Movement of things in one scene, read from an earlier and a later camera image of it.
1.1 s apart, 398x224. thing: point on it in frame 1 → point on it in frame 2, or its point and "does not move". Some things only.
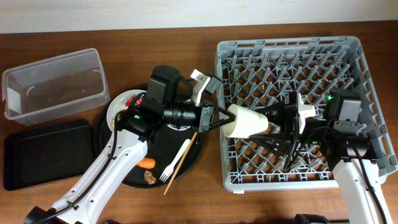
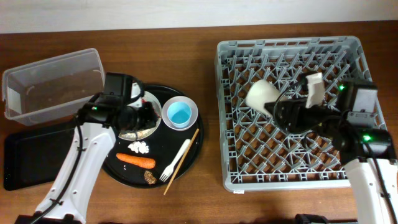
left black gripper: x=206 y=114 → x=150 y=116
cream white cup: x=247 y=122 → x=260 y=92
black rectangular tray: x=48 y=154 does not move
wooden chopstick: x=186 y=152 does not move
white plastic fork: x=168 y=171 does not move
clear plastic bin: x=53 y=88 does not move
